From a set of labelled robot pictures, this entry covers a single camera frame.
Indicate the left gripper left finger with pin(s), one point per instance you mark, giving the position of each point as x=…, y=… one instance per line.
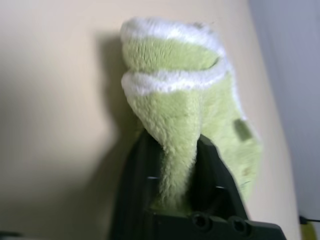
x=136, y=180

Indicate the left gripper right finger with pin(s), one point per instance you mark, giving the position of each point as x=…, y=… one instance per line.
x=215, y=180

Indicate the green towel white trim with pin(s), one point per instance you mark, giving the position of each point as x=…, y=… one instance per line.
x=180, y=105

